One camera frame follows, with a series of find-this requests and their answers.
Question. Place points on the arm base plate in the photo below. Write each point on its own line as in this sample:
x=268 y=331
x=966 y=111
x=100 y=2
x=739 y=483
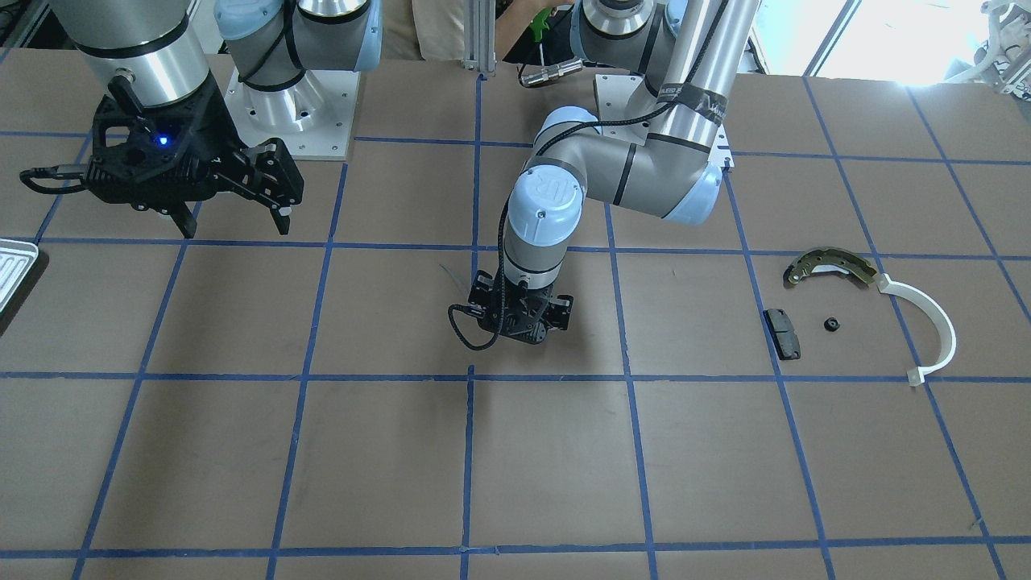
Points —
x=623 y=96
x=314 y=118

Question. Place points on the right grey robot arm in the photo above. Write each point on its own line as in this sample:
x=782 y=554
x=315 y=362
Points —
x=273 y=44

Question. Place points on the black brake pad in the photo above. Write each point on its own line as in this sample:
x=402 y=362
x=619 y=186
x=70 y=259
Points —
x=783 y=334

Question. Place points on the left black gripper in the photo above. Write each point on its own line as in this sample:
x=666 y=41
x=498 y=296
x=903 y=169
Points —
x=561 y=310

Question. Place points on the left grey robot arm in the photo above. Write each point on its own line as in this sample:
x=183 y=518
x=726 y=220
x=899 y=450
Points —
x=657 y=155

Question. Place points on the aluminium frame post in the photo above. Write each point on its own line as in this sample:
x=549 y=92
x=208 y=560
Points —
x=479 y=37

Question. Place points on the olive brake shoe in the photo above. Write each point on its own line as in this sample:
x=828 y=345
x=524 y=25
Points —
x=829 y=260

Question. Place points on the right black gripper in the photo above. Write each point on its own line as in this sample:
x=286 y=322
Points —
x=216 y=121

